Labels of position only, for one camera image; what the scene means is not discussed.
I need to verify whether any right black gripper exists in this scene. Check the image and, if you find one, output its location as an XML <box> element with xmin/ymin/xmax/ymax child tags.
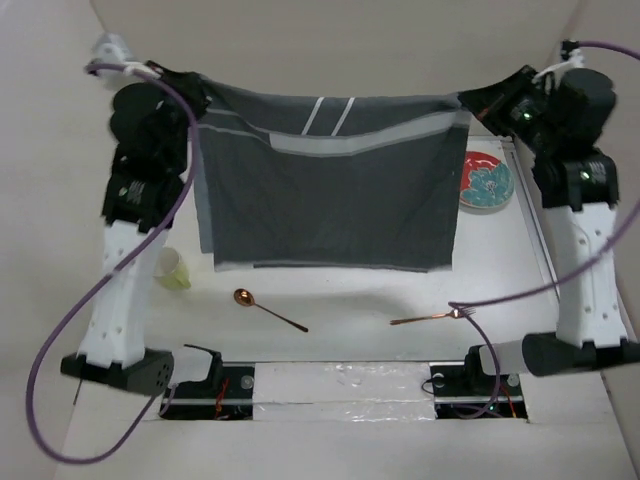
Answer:
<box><xmin>462</xmin><ymin>63</ymin><xmax>563</xmax><ymax>155</ymax></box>

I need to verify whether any red and teal plate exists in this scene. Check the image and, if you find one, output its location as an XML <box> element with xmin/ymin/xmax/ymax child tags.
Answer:
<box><xmin>459</xmin><ymin>151</ymin><xmax>515</xmax><ymax>210</ymax></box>

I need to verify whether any grey striped placemat cloth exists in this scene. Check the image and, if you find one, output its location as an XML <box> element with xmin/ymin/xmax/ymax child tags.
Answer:
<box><xmin>194</xmin><ymin>80</ymin><xmax>471</xmax><ymax>272</ymax></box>

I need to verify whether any light green mug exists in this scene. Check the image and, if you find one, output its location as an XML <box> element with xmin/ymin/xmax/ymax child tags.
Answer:
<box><xmin>153</xmin><ymin>247</ymin><xmax>191</xmax><ymax>291</ymax></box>

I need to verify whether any copper spoon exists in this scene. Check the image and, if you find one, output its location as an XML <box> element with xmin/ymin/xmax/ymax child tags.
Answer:
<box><xmin>233</xmin><ymin>288</ymin><xmax>309</xmax><ymax>333</ymax></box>

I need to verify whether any copper fork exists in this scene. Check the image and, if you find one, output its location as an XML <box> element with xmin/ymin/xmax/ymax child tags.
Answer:
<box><xmin>389</xmin><ymin>307</ymin><xmax>475</xmax><ymax>326</ymax></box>

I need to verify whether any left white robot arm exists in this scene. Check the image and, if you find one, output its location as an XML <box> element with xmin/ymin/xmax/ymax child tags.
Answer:
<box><xmin>60</xmin><ymin>61</ymin><xmax>211</xmax><ymax>396</ymax></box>

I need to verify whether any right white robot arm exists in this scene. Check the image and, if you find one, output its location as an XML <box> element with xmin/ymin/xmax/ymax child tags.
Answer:
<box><xmin>458</xmin><ymin>66</ymin><xmax>639</xmax><ymax>394</ymax></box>

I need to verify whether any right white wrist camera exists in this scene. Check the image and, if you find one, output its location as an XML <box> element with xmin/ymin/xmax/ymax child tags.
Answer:
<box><xmin>532</xmin><ymin>39</ymin><xmax>585</xmax><ymax>84</ymax></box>

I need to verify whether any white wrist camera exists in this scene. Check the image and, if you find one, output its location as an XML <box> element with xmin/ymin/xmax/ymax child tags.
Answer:
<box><xmin>91</xmin><ymin>32</ymin><xmax>135</xmax><ymax>64</ymax></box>
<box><xmin>532</xmin><ymin>39</ymin><xmax>585</xmax><ymax>84</ymax></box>

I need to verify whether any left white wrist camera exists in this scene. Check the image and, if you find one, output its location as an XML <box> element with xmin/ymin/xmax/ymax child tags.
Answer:
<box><xmin>91</xmin><ymin>32</ymin><xmax>135</xmax><ymax>64</ymax></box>

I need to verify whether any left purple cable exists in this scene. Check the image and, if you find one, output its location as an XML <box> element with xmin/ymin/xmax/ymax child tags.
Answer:
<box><xmin>24</xmin><ymin>62</ymin><xmax>204</xmax><ymax>464</ymax></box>

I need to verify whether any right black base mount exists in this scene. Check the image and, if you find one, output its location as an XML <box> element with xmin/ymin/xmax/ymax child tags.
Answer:
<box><xmin>421</xmin><ymin>346</ymin><xmax>528</xmax><ymax>420</ymax></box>

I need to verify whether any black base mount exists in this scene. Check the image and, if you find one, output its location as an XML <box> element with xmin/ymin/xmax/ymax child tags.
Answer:
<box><xmin>158</xmin><ymin>344</ymin><xmax>255</xmax><ymax>421</ymax></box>
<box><xmin>421</xmin><ymin>346</ymin><xmax>528</xmax><ymax>420</ymax></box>

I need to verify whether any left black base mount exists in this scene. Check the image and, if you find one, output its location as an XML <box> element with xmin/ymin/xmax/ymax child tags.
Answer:
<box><xmin>158</xmin><ymin>344</ymin><xmax>255</xmax><ymax>421</ymax></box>

